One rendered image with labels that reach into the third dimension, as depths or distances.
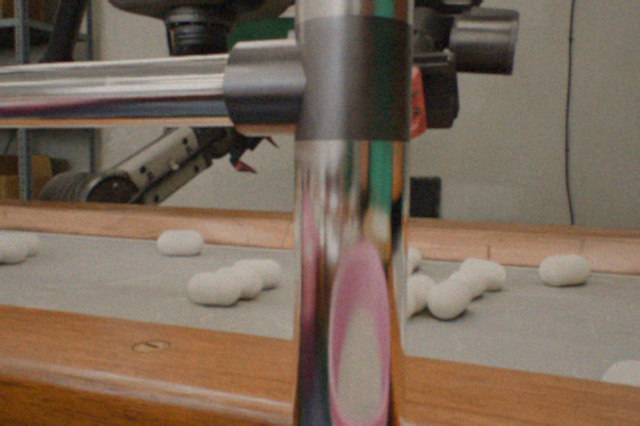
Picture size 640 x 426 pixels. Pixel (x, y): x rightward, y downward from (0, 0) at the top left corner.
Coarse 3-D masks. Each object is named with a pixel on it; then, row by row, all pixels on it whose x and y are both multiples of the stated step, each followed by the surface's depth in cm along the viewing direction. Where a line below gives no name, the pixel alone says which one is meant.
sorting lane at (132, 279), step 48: (48, 240) 59; (96, 240) 59; (0, 288) 38; (48, 288) 38; (96, 288) 38; (144, 288) 38; (288, 288) 38; (528, 288) 39; (576, 288) 40; (624, 288) 40; (288, 336) 28; (432, 336) 28; (480, 336) 29; (528, 336) 29; (576, 336) 29; (624, 336) 29
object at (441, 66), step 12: (420, 36) 57; (420, 48) 56; (432, 48) 57; (420, 60) 53; (432, 60) 53; (444, 60) 53; (432, 72) 53; (444, 72) 53; (456, 72) 53; (432, 84) 55; (444, 84) 54; (456, 84) 54; (444, 96) 55; (456, 96) 55; (456, 108) 55
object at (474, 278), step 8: (456, 272) 36; (464, 272) 35; (472, 272) 36; (480, 272) 36; (464, 280) 35; (472, 280) 35; (480, 280) 36; (472, 288) 35; (480, 288) 35; (472, 296) 35
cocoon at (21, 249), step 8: (0, 240) 46; (8, 240) 45; (16, 240) 46; (24, 240) 46; (8, 248) 45; (16, 248) 45; (24, 248) 46; (8, 256) 45; (16, 256) 45; (24, 256) 46
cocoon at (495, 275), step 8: (464, 264) 39; (472, 264) 39; (480, 264) 38; (488, 264) 38; (496, 264) 38; (488, 272) 38; (496, 272) 38; (504, 272) 38; (488, 280) 38; (496, 280) 38; (504, 280) 38; (488, 288) 38; (496, 288) 38
